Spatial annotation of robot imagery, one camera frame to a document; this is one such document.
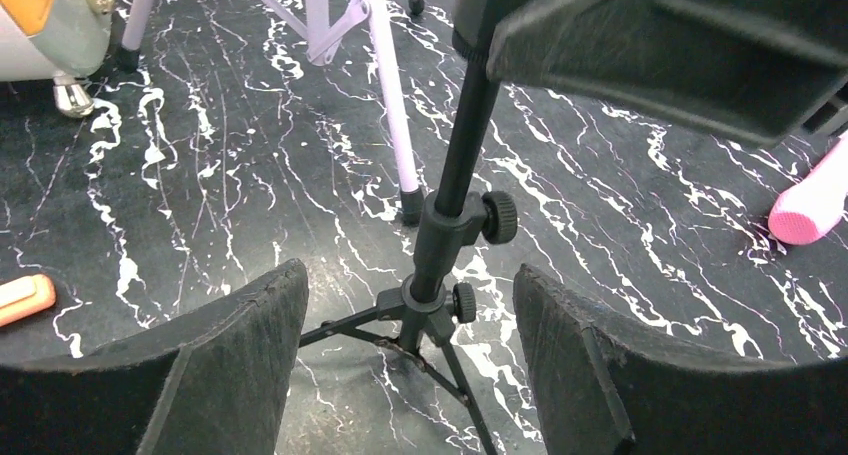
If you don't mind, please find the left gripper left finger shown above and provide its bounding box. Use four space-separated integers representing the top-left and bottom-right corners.
1 259 309 454

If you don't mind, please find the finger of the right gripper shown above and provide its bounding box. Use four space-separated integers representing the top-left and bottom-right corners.
487 0 847 147

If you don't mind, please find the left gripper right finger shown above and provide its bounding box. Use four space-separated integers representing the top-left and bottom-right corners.
513 265 847 454

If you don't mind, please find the pink microphone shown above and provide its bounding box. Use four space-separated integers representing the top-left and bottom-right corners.
767 131 847 245

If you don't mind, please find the black tripod mic stand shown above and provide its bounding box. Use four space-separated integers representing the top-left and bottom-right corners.
300 0 518 454

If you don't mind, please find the silver tripod music stand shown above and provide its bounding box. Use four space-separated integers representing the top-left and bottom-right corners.
115 0 427 227

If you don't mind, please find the orange and grey marker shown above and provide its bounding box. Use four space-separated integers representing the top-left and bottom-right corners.
1 274 57 326

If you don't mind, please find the cream and orange drum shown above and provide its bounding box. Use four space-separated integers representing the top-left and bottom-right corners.
1 0 116 118

